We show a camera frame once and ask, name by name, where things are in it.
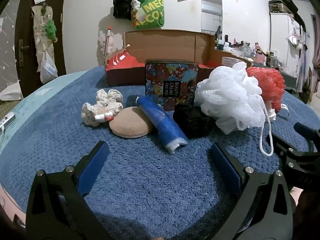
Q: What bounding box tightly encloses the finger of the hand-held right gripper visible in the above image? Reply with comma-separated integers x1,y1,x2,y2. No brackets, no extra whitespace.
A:
294,122,320,145
266,132,320,171

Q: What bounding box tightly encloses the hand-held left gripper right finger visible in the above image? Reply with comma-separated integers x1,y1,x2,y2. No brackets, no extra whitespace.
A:
207,142,293,240

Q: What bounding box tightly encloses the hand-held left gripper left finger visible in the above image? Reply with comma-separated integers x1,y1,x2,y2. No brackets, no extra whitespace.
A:
26,141,113,240

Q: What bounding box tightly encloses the tan powder puff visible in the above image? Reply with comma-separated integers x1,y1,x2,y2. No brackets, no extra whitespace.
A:
109,107,153,138

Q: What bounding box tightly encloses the black fluffy pom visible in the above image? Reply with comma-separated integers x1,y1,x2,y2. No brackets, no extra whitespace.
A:
173,104,217,138

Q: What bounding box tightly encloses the red mesh bath pouf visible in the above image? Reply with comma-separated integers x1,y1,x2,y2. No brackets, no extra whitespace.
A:
246,67,285,113

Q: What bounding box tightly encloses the cream crochet flower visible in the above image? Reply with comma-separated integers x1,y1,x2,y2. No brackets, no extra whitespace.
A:
80,89,123,127

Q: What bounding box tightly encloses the white mesh bath pouf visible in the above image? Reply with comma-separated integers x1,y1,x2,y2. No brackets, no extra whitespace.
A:
194,62,274,155

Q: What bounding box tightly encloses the blue squeeze tube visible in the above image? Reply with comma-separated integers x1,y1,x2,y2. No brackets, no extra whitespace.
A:
136,96,189,154

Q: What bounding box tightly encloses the cardboard box with red lining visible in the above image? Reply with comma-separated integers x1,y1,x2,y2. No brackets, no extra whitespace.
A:
104,29,253,87

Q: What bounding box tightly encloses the blue terry towel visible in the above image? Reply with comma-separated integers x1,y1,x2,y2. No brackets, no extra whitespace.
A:
0,65,320,240

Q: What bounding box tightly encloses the pink curtain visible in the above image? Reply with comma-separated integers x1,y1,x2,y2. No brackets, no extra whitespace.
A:
311,12,320,103

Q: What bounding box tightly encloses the pink bedsheet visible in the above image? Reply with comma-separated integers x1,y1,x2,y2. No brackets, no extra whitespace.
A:
0,184,28,220

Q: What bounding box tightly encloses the white wardrobe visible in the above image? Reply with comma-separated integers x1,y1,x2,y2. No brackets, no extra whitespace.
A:
269,12,307,80

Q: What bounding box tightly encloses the floral tin box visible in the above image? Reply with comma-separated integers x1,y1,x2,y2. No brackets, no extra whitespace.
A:
144,63,200,112

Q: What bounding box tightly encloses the light blue bedsheet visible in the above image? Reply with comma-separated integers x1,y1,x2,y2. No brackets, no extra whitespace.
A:
0,71,88,155

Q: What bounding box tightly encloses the clear plastic container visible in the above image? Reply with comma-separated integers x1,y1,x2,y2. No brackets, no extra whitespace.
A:
221,56,247,67

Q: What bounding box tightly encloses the cluttered dresser table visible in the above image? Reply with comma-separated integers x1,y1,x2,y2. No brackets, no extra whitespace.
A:
214,34,283,68

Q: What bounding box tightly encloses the clear plastic bag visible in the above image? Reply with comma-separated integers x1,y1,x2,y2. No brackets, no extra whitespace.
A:
37,51,58,85

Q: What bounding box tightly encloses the white paper sheet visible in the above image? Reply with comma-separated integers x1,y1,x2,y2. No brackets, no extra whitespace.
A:
0,81,23,100

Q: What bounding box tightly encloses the pale pink plush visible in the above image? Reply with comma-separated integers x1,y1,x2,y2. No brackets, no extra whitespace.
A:
97,31,114,55

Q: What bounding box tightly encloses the dark case on wardrobe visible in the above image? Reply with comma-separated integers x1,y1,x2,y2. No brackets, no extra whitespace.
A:
268,0,304,15

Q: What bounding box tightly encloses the hanging door organizer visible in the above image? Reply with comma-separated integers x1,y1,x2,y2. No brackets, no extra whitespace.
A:
31,4,59,63

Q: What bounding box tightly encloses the green plush toy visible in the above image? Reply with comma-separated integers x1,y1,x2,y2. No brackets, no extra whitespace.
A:
45,20,58,42

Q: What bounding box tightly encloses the dark wooden door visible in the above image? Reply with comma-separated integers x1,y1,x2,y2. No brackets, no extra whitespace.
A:
14,0,68,98

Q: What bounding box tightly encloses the green tote bag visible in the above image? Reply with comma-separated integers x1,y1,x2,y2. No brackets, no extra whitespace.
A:
131,0,165,29

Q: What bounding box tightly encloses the black bag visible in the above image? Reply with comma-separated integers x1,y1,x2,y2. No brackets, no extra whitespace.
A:
112,0,135,20

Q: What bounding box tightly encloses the door handle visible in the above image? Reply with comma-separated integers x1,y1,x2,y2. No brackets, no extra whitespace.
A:
17,39,28,67

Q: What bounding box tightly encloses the wall mirror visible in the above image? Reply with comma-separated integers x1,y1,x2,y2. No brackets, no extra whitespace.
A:
201,0,223,36

